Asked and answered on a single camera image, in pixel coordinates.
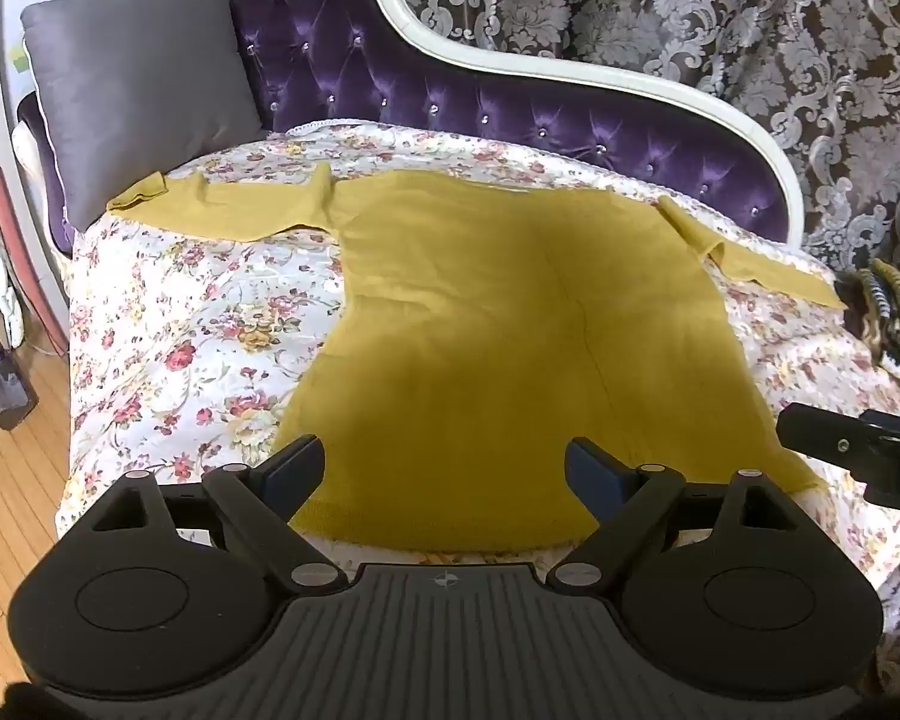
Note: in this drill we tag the white standing frame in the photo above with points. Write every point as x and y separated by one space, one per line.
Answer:
15 165

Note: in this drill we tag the stick vacuum cleaner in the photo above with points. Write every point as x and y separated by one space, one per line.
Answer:
7 382

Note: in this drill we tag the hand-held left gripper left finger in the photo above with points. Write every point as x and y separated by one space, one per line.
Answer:
294 474

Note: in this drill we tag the grey cushion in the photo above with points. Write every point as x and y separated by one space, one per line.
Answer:
135 90

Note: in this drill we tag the damask patterned curtain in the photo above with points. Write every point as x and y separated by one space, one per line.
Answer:
720 15

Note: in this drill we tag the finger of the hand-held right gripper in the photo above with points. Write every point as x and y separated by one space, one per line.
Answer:
821 431

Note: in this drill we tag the purple tufted sofa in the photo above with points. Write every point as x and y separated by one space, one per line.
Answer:
360 52

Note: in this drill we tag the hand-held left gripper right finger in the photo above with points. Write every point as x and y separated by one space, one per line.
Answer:
594 474

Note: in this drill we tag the yellow knit sweater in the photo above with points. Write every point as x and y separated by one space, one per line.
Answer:
495 300

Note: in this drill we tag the striped dark cloth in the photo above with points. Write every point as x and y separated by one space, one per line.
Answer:
892 315

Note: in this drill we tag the floral quilted blanket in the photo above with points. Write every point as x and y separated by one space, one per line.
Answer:
187 315

